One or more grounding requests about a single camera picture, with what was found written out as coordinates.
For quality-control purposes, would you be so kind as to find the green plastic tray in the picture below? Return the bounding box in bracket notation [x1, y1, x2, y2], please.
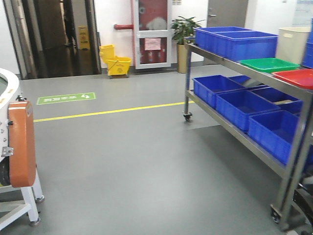
[240, 58, 300, 73]

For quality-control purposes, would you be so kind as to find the blue bin cart lower left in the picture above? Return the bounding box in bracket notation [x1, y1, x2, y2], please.
[192, 75, 245, 108]

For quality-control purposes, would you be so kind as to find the cream plastic basket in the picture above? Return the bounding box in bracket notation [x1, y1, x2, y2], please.
[275, 26, 311, 64]

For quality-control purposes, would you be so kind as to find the potted green plant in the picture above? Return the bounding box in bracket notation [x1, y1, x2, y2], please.
[171, 16, 203, 73]

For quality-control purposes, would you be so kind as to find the steel wheeled cart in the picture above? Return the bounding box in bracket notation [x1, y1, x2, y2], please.
[183, 44, 313, 230]

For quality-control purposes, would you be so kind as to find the red plastic tray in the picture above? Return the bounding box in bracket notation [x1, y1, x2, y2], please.
[272, 69, 313, 90]

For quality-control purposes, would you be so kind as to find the yellow wet floor sign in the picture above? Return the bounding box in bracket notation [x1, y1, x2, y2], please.
[78, 26, 90, 50]

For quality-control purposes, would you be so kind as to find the blue bin cart lower middle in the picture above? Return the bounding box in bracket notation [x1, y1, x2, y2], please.
[216, 90, 280, 132]

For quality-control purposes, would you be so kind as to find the green floor sticker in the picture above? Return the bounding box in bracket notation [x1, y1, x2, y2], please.
[37, 92, 96, 105]

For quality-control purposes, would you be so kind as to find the red fire hydrant cabinet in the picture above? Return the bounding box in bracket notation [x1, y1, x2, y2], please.
[132, 0, 172, 70]

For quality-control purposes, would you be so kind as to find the blue bin cart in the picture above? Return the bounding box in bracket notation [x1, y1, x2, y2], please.
[216, 90, 280, 132]
[248, 110, 299, 165]
[195, 26, 278, 61]
[192, 75, 245, 108]

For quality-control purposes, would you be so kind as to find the blue bin cart lower front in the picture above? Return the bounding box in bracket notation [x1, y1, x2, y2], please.
[248, 110, 299, 165]

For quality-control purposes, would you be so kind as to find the blue bin cart top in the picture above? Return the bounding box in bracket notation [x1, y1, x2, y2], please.
[195, 26, 278, 61]

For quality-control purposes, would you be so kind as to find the yellow mop bucket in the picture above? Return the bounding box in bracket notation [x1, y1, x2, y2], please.
[99, 45, 132, 76]

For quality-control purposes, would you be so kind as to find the orange white machine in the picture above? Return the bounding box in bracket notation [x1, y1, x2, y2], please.
[0, 69, 45, 229]

